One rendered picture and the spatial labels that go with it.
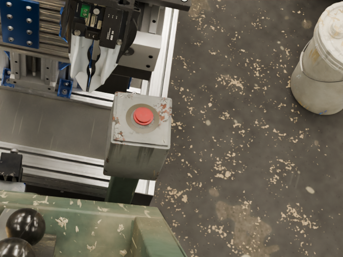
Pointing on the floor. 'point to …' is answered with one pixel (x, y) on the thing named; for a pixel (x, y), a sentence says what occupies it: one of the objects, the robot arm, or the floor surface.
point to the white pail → (322, 66)
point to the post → (121, 190)
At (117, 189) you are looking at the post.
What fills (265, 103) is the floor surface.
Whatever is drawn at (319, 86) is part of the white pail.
